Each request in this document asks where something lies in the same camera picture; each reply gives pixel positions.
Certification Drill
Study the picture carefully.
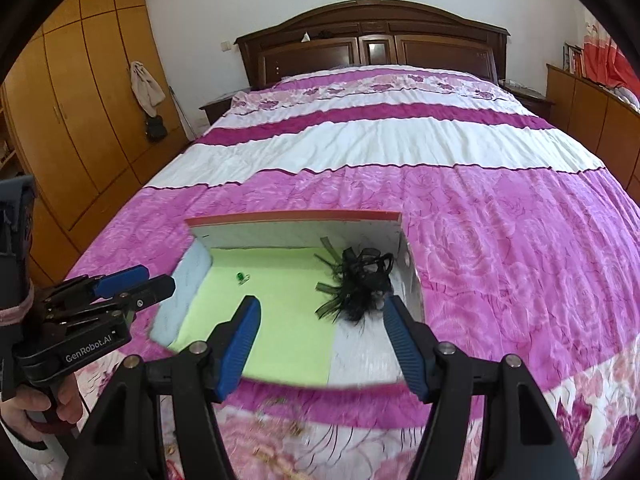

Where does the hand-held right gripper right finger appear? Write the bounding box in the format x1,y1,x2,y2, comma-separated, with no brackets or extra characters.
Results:
382,295,581,480

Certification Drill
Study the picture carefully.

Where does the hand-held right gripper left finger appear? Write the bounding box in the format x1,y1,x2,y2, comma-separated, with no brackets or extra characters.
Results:
75,295,262,480

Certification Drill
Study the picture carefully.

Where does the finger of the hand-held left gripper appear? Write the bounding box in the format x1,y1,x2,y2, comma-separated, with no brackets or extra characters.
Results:
44,275,177,334
46,266,151,307

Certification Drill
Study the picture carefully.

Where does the pink cardboard box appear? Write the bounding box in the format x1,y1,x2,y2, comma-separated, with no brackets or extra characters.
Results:
150,210,426,391

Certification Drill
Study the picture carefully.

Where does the person's left forearm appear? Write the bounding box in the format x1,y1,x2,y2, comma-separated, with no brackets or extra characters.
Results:
0,420,68,480

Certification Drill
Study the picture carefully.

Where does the person's left hand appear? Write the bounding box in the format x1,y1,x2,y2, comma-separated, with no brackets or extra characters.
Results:
0,392,55,449

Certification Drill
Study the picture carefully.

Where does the black feather hair clip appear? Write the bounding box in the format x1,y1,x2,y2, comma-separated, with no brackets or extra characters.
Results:
314,237,398,323

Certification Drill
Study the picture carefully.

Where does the black hanging bag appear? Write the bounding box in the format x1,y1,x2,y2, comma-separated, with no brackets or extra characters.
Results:
145,114,168,143

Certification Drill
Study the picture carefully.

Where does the orange wooden wardrobe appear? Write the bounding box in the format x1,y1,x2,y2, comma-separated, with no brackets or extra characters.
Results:
0,0,193,286

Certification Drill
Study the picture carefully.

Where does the pink floral bed blanket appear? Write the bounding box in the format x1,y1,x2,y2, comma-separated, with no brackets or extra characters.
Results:
65,65,640,480

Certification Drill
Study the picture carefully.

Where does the beige hanging cloth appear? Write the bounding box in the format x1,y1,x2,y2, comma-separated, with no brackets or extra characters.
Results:
130,60,167,118

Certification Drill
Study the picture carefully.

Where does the dark wooden nightstand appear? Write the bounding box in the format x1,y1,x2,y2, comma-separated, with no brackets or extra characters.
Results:
199,89,251,126
500,80,556,121

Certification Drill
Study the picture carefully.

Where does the dark wooden headboard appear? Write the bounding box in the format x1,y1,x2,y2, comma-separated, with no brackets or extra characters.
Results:
234,0,511,92

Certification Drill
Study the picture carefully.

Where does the low wooden cabinet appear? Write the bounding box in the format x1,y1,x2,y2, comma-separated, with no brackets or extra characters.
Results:
545,62,640,191

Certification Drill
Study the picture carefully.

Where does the row of books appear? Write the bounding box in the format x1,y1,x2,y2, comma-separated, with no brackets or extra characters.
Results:
564,42,586,76

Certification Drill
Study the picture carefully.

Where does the red curtain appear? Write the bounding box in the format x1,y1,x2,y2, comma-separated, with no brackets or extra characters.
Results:
582,17,640,106

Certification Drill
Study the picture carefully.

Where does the gold chain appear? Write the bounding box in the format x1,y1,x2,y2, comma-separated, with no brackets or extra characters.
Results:
252,396,308,461

